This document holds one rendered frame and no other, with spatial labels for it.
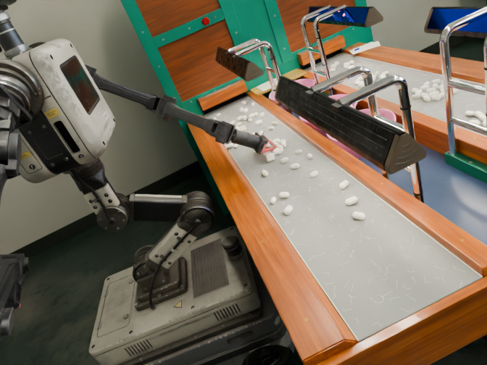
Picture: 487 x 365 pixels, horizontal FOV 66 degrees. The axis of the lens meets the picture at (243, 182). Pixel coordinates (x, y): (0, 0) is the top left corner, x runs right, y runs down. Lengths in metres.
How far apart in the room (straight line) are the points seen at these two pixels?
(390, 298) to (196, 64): 1.79
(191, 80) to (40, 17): 1.27
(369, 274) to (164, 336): 0.86
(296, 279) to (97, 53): 2.54
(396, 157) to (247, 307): 0.93
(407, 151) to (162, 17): 1.80
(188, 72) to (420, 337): 1.88
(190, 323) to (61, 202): 2.22
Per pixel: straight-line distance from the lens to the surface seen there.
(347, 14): 1.94
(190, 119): 1.62
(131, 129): 3.27
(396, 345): 0.90
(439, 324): 0.93
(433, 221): 1.06
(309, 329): 0.88
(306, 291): 0.95
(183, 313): 1.48
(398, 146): 0.73
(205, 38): 2.34
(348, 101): 0.91
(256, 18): 2.41
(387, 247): 1.04
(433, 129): 1.45
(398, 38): 4.12
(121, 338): 1.58
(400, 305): 0.91
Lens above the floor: 1.46
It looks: 29 degrees down
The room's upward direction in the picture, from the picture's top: 23 degrees counter-clockwise
